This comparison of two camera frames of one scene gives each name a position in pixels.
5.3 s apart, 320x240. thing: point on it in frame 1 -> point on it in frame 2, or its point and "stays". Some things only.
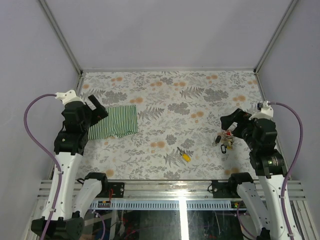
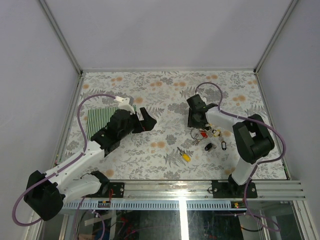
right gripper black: x=239 y=116 -> x=191 y=123
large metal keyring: x=225 y=137 -> x=198 y=139
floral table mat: x=179 y=113 stays
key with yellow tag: x=184 y=156 stays
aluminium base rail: x=170 y=190 stays
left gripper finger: x=94 y=101 -> x=148 y=121
